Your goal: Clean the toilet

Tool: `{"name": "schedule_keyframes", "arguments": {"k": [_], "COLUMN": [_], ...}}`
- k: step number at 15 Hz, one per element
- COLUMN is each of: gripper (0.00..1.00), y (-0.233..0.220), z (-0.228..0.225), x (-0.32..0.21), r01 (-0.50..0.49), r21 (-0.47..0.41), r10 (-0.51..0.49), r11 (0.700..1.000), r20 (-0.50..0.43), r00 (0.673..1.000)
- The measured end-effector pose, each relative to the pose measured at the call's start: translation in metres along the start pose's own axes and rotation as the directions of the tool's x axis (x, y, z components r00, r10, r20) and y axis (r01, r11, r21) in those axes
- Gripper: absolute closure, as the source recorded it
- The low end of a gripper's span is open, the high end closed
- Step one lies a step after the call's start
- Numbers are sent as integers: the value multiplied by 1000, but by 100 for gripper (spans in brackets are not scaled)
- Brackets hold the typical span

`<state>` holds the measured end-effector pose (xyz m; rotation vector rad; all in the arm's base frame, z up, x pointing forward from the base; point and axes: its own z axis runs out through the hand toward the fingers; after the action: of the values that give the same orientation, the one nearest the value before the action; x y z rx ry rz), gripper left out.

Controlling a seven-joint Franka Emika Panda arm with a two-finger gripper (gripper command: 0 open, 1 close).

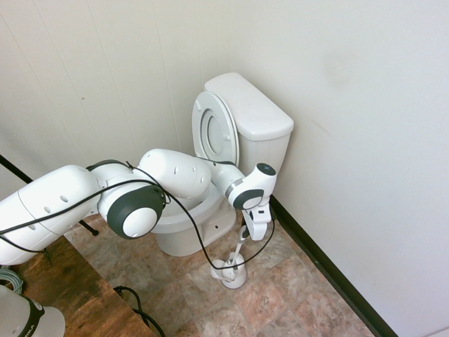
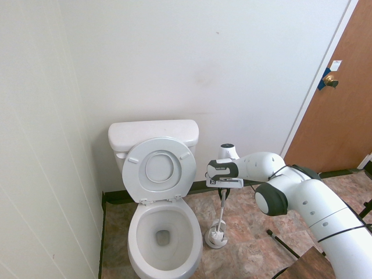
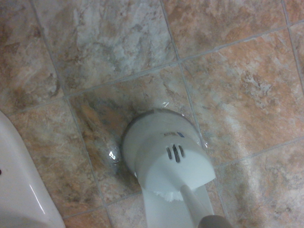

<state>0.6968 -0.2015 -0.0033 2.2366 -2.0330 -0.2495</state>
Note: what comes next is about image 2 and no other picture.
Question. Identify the white board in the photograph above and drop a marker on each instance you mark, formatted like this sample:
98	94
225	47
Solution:
365	162

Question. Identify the white door label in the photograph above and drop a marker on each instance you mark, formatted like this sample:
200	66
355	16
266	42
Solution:
336	65

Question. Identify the white toilet seat cover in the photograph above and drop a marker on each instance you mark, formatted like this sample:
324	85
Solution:
160	168

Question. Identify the brown wooden table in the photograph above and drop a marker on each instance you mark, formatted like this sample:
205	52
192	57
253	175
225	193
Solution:
314	264

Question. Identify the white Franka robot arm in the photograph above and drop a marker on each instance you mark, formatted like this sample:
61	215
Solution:
319	203

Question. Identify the blue tape strip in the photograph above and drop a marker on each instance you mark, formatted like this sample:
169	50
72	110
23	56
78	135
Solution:
322	85

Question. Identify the white toilet tank lid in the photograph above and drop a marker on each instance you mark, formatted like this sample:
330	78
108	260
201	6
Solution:
151	130

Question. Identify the brass door knob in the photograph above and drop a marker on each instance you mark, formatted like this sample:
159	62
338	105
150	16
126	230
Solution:
329	79

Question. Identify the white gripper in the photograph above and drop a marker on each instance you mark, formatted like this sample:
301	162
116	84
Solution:
229	182

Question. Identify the white flush lever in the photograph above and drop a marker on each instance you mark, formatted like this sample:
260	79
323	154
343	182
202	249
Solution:
121	155

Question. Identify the black wall baseboard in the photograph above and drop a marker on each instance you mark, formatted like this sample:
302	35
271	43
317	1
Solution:
116	197
101	232

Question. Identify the black door bottom strip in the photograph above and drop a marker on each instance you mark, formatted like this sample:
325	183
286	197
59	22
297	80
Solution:
340	173

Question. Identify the white toilet tank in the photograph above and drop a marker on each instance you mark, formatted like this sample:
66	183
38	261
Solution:
194	154

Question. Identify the white toilet brush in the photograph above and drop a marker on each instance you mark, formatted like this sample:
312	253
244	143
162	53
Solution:
221	213

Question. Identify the black camera tripod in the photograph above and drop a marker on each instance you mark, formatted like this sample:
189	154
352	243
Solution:
283	244

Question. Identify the white toilet bowl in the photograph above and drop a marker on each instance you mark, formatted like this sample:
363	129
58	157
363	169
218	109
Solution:
139	255

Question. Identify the white toilet brush holder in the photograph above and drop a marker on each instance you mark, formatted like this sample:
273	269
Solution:
216	244

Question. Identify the white door frame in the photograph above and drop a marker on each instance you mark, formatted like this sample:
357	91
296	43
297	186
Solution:
334	43

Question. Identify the brown wooden door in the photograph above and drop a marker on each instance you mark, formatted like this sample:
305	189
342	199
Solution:
343	116

